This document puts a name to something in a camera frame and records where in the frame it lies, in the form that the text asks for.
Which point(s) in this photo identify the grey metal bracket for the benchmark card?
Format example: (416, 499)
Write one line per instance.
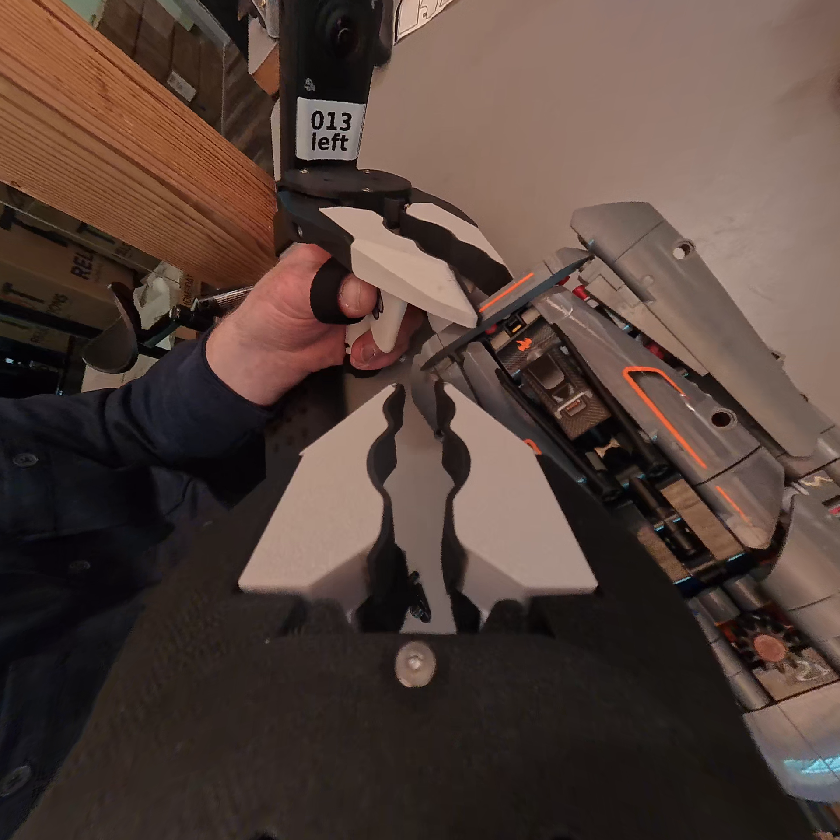
(111, 341)

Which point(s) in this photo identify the person's left forearm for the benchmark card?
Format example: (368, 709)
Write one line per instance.
(131, 426)

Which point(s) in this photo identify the long grey orange-striped lego panel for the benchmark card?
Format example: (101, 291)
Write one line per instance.
(512, 307)

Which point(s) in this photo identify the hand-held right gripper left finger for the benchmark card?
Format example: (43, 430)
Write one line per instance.
(308, 525)

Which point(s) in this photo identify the plastic wrapped cardboard stack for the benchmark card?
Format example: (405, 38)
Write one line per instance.
(170, 39)

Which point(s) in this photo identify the grey lego car model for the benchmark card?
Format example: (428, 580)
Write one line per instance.
(689, 407)

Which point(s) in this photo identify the person's dark jacket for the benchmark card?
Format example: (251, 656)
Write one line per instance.
(39, 623)

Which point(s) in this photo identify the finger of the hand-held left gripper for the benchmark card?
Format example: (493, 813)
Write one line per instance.
(394, 262)
(446, 216)

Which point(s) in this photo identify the layered plywood board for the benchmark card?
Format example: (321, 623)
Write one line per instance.
(131, 131)

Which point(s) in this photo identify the brown printed cardboard box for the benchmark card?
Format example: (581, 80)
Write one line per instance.
(59, 275)

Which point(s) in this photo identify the white sticker sheet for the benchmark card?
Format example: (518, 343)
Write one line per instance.
(420, 16)

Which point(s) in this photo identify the person's left hand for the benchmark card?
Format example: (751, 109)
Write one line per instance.
(275, 328)

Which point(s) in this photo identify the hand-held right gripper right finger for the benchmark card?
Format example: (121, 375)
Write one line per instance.
(518, 525)

